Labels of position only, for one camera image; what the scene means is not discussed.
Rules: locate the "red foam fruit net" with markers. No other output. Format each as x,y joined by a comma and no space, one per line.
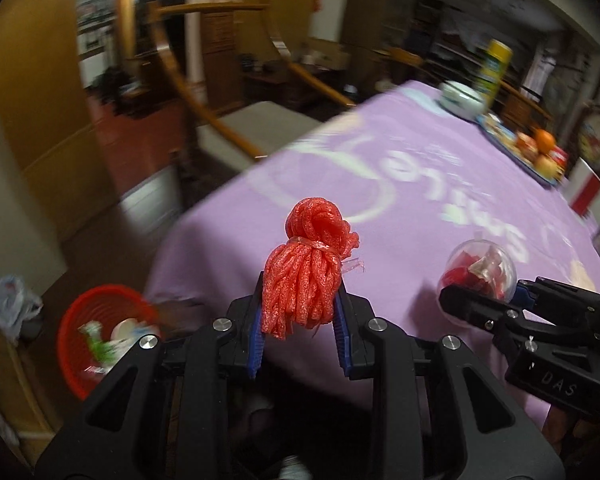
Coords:
305,270

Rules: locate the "wooden chair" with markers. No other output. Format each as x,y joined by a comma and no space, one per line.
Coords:
525,96
405,56

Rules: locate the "red and white card box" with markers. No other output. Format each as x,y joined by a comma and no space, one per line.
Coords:
585,190

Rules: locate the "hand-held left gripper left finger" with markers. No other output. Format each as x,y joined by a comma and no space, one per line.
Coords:
254,350

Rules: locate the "red plastic basket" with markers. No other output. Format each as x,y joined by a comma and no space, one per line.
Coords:
75,320

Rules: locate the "red snack packet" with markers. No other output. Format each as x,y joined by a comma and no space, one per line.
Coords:
561,156

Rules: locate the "yellow red apple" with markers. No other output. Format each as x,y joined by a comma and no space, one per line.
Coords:
545,164

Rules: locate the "plastic bag lined bin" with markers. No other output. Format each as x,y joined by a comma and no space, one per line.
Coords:
10,305

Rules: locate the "blue fruit plate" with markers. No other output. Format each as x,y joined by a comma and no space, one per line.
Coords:
505,142

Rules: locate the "round framed picture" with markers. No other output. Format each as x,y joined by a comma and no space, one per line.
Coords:
597,135

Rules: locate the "yellow green tall can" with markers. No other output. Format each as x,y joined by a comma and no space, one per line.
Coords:
495,70

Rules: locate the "purple printed tablecloth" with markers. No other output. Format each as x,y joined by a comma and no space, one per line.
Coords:
260,240

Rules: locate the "flattened cardboard box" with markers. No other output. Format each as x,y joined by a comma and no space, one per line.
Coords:
10,385

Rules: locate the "clear capsule with red filling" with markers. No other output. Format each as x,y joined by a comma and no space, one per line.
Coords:
475,267

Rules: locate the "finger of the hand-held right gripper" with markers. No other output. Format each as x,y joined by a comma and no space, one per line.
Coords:
522,295
467,305

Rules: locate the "wooden round-back armchair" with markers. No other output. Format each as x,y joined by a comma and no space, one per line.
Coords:
210,8

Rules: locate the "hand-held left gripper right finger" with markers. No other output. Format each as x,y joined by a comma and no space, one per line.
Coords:
341,345

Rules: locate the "wrapped red apple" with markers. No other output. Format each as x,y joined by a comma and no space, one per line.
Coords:
526,146

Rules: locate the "beige seat cushion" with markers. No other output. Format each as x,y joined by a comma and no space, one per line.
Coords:
265,125

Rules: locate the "white ceramic lidded jar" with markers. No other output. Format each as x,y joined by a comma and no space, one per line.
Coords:
460,100

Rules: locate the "orange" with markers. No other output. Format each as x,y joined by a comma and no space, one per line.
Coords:
545,141

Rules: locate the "dark wooden shelf unit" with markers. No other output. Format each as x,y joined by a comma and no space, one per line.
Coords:
450,35

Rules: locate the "green white wrapper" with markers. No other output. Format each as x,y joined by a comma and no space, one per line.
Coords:
97,347

